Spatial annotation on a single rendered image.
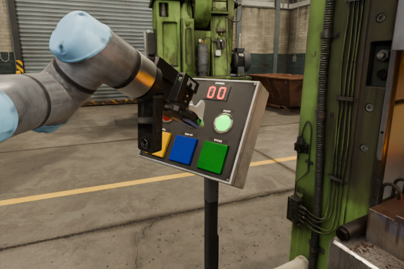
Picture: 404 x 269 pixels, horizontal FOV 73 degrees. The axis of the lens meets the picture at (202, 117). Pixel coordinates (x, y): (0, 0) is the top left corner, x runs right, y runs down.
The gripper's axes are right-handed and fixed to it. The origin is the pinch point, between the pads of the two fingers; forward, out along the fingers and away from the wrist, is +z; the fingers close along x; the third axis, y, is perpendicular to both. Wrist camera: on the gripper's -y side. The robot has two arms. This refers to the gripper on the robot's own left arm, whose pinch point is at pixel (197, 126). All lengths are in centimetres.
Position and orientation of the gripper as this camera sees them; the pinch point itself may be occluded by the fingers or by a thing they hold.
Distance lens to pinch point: 64.2
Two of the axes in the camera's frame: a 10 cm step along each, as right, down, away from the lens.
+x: -8.0, -1.3, 5.9
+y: 3.0, -9.3, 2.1
